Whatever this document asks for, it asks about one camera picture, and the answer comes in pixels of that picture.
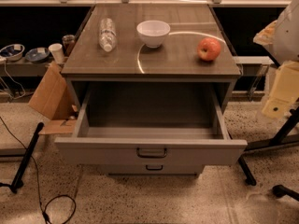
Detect black stand frame right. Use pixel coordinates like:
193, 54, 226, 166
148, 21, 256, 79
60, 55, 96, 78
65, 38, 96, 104
238, 106, 299, 186

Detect blue bowl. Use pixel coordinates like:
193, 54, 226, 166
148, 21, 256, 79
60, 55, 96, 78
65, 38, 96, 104
0, 44, 25, 62
25, 48, 50, 63

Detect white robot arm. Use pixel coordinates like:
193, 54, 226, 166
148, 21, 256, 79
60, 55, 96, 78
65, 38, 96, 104
253, 0, 299, 119

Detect blue bowl right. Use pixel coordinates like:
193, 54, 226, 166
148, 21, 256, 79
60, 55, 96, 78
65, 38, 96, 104
25, 48, 50, 63

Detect grey drawer cabinet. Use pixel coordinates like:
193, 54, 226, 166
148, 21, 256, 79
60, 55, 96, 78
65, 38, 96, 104
62, 4, 241, 175

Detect black drawer handle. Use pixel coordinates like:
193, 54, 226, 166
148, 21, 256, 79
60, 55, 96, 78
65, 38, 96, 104
136, 148, 167, 159
146, 165, 164, 171

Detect black stand leg left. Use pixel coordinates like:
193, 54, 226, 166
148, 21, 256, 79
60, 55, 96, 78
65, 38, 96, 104
10, 122, 44, 193

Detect blue bowl left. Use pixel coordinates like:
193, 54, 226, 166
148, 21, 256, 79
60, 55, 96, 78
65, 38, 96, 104
0, 44, 25, 62

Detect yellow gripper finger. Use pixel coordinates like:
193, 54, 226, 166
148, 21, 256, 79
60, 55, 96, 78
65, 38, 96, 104
262, 62, 299, 119
253, 21, 277, 46

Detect black caster foot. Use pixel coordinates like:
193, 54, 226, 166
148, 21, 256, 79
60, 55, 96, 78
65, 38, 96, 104
272, 185, 299, 202

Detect black floor cable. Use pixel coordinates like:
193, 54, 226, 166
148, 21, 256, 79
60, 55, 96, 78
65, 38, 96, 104
0, 115, 78, 224

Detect open grey top drawer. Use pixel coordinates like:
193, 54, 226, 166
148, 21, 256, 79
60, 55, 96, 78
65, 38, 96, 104
55, 82, 247, 168

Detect white paper cup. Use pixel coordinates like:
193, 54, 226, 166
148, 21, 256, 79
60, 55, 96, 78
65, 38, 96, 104
49, 43, 64, 63

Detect white bowl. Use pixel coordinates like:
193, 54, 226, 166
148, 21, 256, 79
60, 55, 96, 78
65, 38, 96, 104
136, 21, 170, 48

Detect white cable left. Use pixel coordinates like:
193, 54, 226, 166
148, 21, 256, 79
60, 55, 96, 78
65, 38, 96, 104
0, 59, 27, 101

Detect brown cardboard box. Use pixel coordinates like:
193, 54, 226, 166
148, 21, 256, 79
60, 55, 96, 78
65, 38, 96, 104
28, 62, 76, 135

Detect black top drawer handle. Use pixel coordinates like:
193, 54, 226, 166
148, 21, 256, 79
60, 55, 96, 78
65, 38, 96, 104
136, 148, 167, 159

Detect glass jar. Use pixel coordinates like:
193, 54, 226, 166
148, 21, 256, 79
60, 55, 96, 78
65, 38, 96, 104
62, 35, 76, 56

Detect red apple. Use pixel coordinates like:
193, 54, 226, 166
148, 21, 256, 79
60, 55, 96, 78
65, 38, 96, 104
197, 37, 221, 62

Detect black lower drawer handle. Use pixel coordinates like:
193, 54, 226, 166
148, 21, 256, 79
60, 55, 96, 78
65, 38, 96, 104
146, 165, 164, 171

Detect grey side shelf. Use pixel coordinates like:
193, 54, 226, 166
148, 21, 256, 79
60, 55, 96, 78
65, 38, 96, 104
0, 58, 54, 77

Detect clear plastic water bottle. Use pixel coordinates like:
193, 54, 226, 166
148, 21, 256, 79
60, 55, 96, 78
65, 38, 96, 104
99, 18, 117, 52

